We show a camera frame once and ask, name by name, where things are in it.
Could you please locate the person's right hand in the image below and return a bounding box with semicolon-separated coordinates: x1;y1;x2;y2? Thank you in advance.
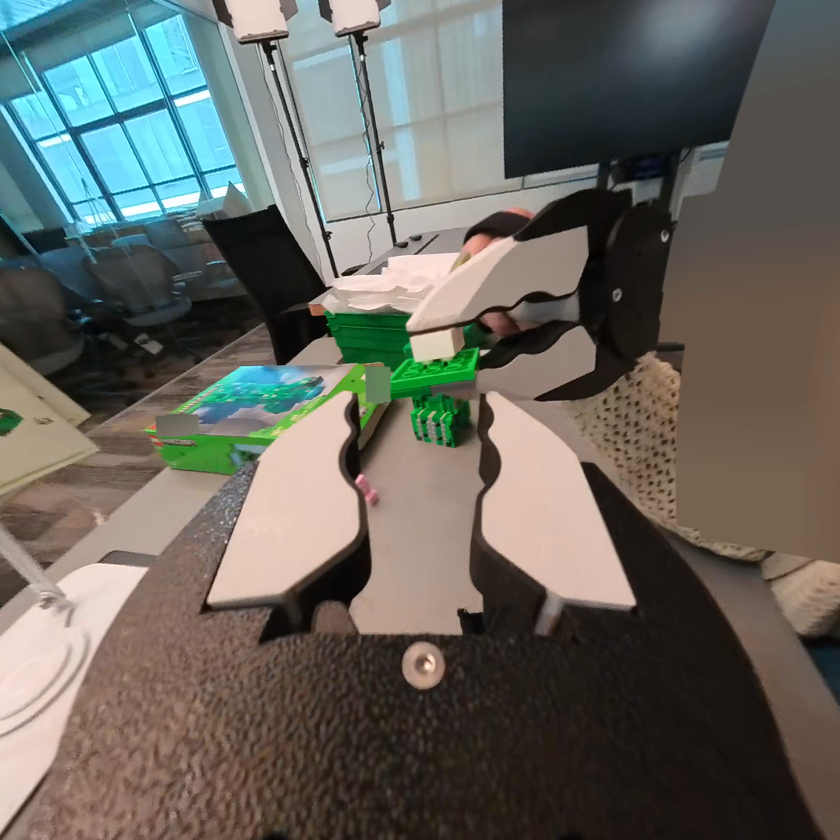
453;207;546;337

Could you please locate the grey office chair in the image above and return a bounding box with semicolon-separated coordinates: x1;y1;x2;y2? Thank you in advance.
82;233;194;329
0;262;86;375

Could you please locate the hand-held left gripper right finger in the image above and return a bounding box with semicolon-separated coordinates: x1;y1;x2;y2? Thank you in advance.
470;392;638;636

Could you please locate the open instruction book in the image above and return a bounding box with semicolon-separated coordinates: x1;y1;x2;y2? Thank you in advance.
0;341;99;496

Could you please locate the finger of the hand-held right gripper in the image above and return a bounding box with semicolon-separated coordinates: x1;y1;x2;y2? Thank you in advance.
406;225;589;333
481;320;599;401

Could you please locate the large black monitor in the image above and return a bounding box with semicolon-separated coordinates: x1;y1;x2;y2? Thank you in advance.
502;0;777;179

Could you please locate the studio light on stand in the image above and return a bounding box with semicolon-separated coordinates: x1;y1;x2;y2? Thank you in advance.
318;0;400;249
212;0;342;280

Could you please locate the green bin with papers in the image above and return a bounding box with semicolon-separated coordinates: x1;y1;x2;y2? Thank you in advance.
325;307;490;368

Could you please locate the white book stand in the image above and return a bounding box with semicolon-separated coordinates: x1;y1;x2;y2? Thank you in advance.
0;521;152;821

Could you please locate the green lego plate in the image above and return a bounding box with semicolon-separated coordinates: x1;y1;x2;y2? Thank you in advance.
389;346;484;403

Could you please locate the white lego brick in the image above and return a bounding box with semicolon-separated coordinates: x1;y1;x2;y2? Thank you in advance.
408;327;465;363

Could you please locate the green lego set box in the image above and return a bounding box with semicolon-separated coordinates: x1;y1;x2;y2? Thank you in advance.
143;363;389;475

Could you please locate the small green lego assembly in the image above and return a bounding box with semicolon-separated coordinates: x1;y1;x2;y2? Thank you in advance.
411;392;471;448

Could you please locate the cream knit sweater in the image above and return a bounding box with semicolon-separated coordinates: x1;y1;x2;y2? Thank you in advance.
563;351;840;637

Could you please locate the black office chair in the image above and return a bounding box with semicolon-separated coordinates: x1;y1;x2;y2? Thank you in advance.
202;205;329;366

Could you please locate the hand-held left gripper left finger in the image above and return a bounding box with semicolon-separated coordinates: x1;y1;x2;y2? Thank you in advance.
203;392;373;611

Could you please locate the pile of white paper bags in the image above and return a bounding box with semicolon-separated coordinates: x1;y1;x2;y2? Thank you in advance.
327;251;476;312

